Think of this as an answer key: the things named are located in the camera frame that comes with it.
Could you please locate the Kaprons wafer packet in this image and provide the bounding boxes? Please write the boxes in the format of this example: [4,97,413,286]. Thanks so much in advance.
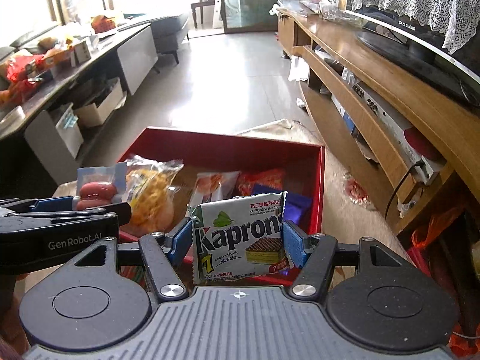
[190,191,290,284]

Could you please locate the white cardboard box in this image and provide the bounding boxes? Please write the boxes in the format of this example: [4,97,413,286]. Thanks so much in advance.
[74,77,126,128]

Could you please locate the floral beige tablecloth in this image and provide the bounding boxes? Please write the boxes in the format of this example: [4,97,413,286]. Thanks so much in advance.
[14,117,413,301]

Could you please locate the black power cable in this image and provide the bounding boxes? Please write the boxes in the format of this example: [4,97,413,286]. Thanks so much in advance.
[384,160,425,222]

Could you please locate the long dark side table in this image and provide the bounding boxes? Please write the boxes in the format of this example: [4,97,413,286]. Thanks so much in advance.
[1,24,158,197]

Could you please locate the white set top box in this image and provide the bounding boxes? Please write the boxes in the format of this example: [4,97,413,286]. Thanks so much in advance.
[343,76,446,185]

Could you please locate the blue wafer biscuit pack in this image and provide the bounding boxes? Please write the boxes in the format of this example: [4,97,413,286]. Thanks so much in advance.
[251,183,314,271]

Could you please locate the red cardboard box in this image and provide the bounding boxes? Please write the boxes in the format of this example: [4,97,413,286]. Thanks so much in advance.
[115,126,326,288]

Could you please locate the grey sofa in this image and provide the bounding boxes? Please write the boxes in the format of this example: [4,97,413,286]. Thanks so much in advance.
[151,14,191,64]

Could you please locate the clear yellow egg crisp bag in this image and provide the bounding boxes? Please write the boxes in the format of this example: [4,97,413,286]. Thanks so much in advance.
[120,154,184,238]

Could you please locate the curved television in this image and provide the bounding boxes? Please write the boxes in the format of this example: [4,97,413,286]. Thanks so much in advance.
[346,0,479,109]

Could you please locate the silver duck snack packet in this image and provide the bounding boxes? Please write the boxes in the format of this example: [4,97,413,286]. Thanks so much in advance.
[189,172,240,207]

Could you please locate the orange plastic bag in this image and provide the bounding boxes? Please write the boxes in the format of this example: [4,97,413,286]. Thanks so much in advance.
[408,205,479,359]

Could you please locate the vacuum packed sausages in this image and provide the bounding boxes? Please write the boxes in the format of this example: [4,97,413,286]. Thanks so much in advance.
[72,163,127,211]

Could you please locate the red Trolli gummy bag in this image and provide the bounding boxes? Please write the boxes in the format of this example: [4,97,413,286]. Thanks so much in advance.
[236,168,286,196]

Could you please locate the wooden TV cabinet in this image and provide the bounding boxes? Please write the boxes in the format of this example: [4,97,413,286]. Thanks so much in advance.
[278,8,479,234]

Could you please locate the red spicy strip packet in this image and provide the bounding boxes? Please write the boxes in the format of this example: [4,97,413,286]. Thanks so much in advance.
[118,226,193,292]

